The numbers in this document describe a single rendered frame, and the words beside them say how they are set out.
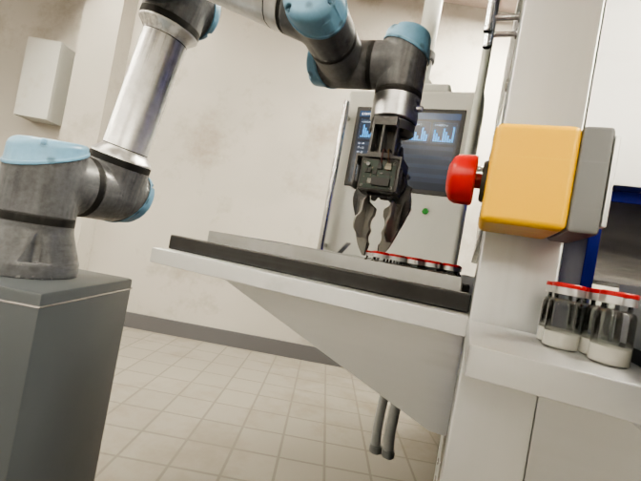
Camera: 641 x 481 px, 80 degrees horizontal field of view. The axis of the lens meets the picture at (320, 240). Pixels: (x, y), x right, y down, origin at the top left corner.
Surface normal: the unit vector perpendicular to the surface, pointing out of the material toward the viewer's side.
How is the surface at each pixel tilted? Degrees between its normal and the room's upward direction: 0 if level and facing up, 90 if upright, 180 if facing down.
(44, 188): 90
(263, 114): 90
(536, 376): 90
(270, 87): 90
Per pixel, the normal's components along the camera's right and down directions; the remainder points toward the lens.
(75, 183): 0.94, 0.17
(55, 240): 0.90, -0.15
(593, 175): -0.36, -0.08
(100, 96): -0.02, -0.02
